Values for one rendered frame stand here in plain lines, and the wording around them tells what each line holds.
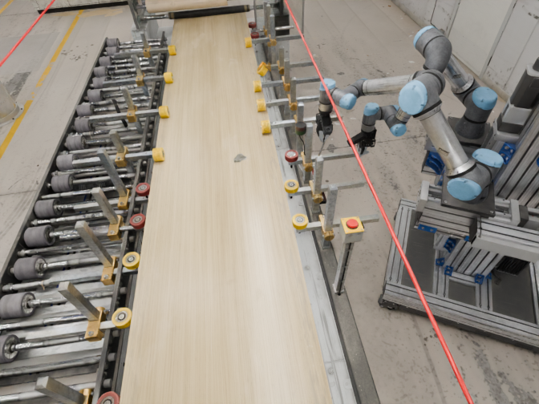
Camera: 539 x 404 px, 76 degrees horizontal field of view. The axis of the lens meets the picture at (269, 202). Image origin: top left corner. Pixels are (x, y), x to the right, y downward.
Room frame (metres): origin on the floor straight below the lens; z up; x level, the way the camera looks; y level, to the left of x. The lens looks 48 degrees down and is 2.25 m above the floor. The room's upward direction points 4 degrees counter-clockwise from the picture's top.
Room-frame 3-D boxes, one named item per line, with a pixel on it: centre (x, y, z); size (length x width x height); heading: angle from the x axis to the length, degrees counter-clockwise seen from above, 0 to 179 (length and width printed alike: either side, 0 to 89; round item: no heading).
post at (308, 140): (1.53, -0.24, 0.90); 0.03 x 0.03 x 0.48; 4
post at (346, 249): (0.77, -0.30, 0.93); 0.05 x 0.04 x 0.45; 4
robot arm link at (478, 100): (1.51, -1.13, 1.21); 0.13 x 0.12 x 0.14; 4
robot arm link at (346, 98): (1.47, -0.41, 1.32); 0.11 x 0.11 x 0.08; 41
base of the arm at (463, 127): (1.50, -1.13, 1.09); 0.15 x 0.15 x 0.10
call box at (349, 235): (0.77, -0.30, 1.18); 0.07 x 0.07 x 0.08; 4
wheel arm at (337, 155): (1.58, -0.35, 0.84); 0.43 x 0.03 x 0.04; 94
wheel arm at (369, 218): (1.07, -0.34, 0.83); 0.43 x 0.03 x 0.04; 94
